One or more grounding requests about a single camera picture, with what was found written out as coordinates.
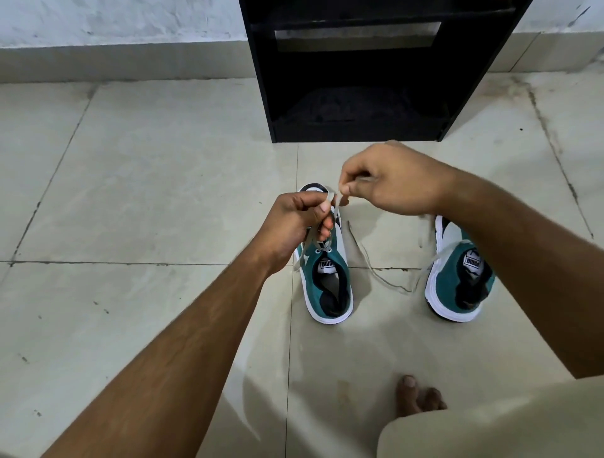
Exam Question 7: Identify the white shoelace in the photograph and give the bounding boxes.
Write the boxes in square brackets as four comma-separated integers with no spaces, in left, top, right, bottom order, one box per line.
[293,176,374,273]
[347,221,474,295]

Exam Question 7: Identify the teal and white sneaker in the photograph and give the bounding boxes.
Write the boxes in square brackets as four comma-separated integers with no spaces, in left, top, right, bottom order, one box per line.
[424,215,496,324]
[294,183,355,325]

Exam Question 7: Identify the person's right hand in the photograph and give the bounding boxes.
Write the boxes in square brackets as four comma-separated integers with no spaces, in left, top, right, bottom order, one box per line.
[339,140,457,218]

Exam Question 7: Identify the person's left hand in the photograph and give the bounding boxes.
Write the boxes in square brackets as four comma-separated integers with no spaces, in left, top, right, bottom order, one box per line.
[250,190,342,277]

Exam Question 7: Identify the beige trouser leg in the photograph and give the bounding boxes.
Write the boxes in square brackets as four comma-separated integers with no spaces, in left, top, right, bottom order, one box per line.
[377,375,604,458]

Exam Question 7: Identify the person's left forearm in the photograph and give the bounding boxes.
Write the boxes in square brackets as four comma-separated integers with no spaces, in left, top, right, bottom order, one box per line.
[42,243,285,458]

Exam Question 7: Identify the person's right forearm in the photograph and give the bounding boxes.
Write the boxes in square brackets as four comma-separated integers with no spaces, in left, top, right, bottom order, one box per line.
[436,167,604,380]

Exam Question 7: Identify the black wooden shelf unit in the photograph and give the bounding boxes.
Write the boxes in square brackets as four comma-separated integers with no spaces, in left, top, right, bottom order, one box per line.
[238,0,534,143]

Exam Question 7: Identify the person's bare foot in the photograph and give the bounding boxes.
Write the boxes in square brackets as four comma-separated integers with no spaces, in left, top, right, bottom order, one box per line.
[395,375,448,419]

